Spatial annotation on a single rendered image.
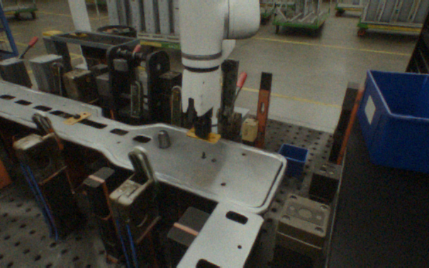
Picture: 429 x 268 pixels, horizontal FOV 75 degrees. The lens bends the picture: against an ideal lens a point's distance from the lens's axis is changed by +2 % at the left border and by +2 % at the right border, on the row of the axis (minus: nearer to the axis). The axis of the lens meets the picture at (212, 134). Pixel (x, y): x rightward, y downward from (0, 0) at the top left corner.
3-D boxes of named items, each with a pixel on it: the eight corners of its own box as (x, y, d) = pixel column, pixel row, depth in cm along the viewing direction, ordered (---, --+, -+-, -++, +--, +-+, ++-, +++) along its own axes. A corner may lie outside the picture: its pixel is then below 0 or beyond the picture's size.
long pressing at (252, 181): (-75, 95, 109) (-77, 91, 108) (-15, 76, 126) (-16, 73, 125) (264, 221, 56) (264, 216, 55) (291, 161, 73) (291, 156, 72)
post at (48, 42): (67, 122, 149) (40, 37, 126) (79, 116, 155) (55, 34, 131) (77, 125, 146) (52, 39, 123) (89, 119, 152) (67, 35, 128)
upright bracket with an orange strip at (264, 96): (247, 210, 96) (260, 71, 70) (248, 208, 97) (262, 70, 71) (255, 213, 95) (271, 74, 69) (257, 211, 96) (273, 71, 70)
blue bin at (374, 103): (370, 164, 65) (389, 115, 58) (354, 108, 90) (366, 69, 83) (454, 178, 61) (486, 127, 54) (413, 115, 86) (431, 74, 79)
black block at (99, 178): (96, 261, 80) (69, 185, 65) (123, 234, 88) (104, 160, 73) (118, 274, 77) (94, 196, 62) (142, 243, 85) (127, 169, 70)
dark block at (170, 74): (168, 175, 112) (157, 76, 90) (177, 165, 117) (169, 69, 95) (179, 179, 110) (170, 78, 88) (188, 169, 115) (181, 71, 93)
